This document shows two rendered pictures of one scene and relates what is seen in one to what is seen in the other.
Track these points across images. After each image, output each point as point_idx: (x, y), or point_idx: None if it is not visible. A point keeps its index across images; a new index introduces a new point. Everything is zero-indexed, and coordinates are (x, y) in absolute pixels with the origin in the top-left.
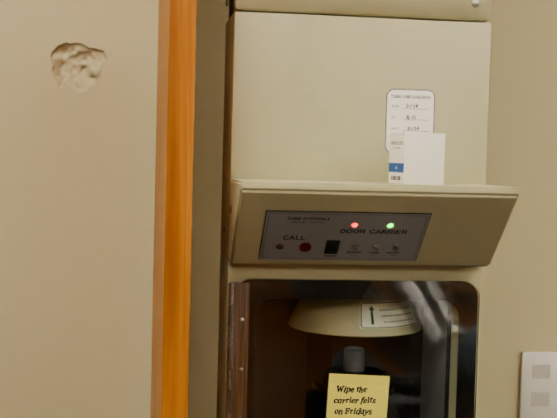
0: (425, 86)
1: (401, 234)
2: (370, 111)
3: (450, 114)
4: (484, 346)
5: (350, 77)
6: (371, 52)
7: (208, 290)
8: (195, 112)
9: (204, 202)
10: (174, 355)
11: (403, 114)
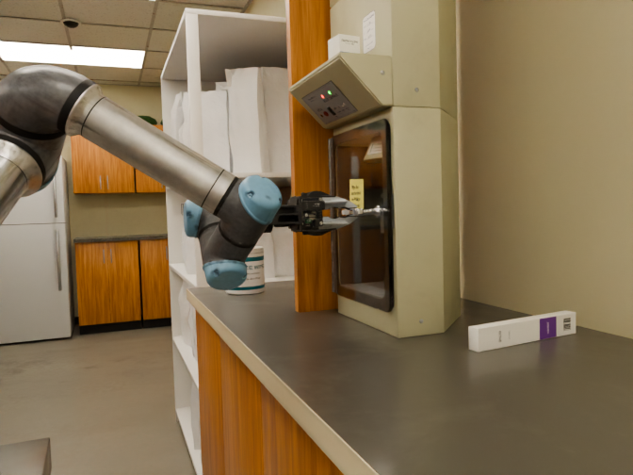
0: (372, 8)
1: (337, 96)
2: (359, 34)
3: (380, 20)
4: (623, 191)
5: (353, 20)
6: (358, 2)
7: (477, 165)
8: (469, 64)
9: (474, 115)
10: (292, 169)
11: (366, 30)
